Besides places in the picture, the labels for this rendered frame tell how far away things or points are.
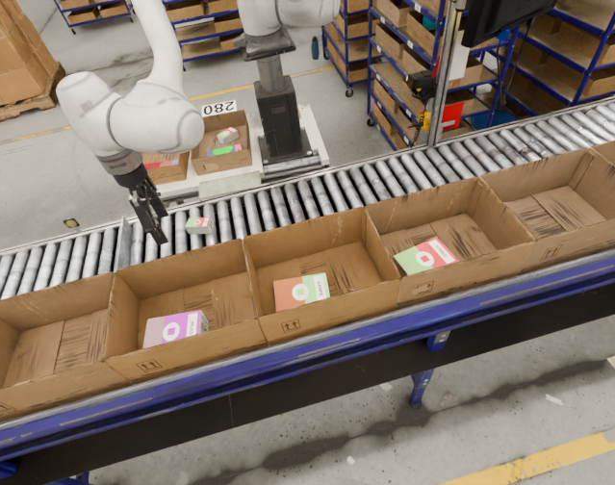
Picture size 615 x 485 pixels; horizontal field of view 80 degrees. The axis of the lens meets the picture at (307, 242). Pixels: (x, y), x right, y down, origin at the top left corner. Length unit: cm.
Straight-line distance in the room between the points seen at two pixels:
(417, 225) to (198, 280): 77
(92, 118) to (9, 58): 442
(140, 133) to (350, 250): 76
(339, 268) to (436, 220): 40
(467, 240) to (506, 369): 96
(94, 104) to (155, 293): 67
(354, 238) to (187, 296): 59
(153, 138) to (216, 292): 62
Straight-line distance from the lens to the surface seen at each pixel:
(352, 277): 119
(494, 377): 210
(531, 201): 153
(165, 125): 75
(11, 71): 531
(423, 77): 177
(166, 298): 130
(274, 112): 178
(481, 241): 134
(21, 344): 150
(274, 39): 168
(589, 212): 156
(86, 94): 86
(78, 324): 142
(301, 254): 125
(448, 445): 195
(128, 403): 116
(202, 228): 161
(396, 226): 130
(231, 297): 121
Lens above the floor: 187
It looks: 49 degrees down
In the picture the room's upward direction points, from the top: 10 degrees counter-clockwise
